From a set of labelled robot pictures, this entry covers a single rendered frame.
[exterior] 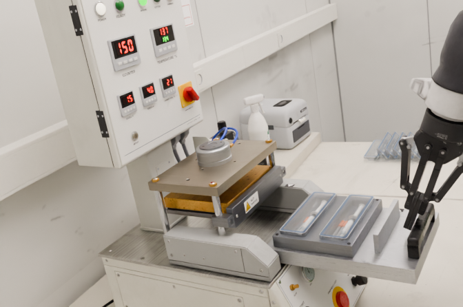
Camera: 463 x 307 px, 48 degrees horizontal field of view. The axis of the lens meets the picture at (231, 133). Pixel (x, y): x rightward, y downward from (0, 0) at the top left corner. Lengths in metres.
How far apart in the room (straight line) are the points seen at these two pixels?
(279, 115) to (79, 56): 1.12
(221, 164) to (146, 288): 0.34
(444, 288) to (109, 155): 0.81
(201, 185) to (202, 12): 1.12
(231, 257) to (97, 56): 0.48
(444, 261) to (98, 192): 0.95
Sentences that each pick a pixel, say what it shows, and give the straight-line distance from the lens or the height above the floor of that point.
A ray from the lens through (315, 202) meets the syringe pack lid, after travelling 1.16.
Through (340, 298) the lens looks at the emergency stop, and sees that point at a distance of 1.20.
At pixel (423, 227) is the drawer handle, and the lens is 1.03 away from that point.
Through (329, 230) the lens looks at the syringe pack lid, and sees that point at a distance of 1.04.
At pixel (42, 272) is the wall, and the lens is 1.46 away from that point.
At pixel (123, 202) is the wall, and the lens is 1.65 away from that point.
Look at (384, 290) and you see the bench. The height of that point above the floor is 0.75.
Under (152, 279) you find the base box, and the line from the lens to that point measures 1.23.
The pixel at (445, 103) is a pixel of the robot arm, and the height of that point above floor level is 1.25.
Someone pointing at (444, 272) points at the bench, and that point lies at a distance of 1.37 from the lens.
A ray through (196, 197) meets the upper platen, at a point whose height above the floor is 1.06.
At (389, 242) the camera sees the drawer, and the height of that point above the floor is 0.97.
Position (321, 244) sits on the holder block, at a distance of 1.03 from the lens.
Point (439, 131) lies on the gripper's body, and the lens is 0.93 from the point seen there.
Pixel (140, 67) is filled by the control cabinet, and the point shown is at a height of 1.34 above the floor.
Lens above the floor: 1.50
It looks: 17 degrees down
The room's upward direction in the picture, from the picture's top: 10 degrees counter-clockwise
